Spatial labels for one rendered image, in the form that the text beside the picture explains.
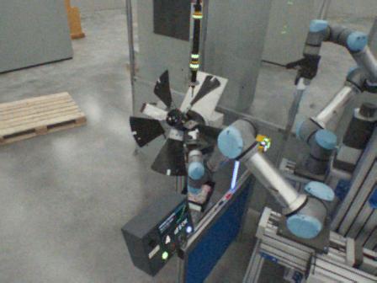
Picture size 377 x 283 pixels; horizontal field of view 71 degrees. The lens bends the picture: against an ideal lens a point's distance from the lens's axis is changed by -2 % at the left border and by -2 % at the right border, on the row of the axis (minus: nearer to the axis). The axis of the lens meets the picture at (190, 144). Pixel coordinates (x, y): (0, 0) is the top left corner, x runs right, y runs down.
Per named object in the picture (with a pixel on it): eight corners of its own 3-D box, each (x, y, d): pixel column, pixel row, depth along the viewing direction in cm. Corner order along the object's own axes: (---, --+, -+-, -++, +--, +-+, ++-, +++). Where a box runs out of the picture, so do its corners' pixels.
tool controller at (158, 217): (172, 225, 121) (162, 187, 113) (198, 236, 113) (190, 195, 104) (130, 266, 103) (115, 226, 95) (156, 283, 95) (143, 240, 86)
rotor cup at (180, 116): (175, 112, 181) (165, 105, 169) (193, 112, 174) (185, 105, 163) (171, 133, 178) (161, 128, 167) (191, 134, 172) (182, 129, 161)
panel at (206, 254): (237, 232, 230) (252, 173, 194) (239, 232, 230) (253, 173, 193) (179, 312, 173) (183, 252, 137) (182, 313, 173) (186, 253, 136)
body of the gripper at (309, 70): (311, 81, 134) (318, 57, 127) (294, 77, 138) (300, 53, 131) (315, 77, 139) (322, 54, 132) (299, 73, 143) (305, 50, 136)
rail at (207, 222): (252, 169, 197) (254, 161, 193) (257, 172, 195) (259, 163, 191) (177, 256, 135) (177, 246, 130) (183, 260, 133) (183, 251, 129)
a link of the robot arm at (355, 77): (304, 142, 155) (378, 66, 139) (289, 130, 167) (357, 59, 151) (314, 151, 162) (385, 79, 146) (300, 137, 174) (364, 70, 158)
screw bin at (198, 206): (190, 183, 177) (191, 174, 173) (215, 190, 173) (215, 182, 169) (177, 205, 160) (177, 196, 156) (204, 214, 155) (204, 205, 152)
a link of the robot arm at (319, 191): (328, 207, 119) (339, 185, 112) (321, 226, 110) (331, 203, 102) (302, 195, 125) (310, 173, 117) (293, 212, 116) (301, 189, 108)
